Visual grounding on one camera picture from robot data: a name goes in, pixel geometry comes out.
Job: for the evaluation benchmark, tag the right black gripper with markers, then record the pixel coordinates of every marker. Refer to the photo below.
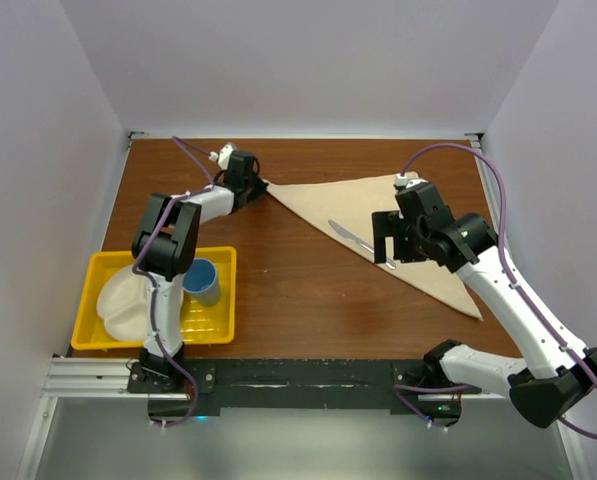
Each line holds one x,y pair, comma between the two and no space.
390,223

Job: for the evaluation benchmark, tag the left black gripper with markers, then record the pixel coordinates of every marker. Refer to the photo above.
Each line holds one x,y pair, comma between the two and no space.
260,187

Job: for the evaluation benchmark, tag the silver table knife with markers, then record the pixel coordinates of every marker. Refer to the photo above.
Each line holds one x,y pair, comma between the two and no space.
351,238

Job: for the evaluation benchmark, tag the beige cloth napkin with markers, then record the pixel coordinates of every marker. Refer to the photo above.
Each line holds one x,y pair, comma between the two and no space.
351,212

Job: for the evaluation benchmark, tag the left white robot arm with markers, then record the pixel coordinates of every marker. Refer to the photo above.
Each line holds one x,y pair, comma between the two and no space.
165,246

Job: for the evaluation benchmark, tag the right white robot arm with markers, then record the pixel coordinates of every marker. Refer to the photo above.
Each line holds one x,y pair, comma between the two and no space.
555,370

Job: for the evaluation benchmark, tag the blue plastic cup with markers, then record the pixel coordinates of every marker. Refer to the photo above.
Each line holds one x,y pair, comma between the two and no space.
201,281

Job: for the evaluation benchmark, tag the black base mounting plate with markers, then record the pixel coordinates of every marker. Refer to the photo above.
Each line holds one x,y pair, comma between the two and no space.
317,384

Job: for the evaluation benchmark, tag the white divided plate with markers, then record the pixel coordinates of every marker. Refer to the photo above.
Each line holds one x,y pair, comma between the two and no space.
122,306

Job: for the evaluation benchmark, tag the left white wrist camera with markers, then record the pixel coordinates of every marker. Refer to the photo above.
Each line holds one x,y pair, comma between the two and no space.
222,157

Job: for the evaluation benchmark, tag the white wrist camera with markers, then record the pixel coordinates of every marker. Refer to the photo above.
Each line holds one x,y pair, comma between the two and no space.
222,157
407,180

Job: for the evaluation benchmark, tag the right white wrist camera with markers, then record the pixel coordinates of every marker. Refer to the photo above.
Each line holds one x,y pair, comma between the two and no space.
407,180

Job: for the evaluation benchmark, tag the aluminium table frame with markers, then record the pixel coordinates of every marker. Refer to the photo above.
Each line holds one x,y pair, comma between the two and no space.
221,444

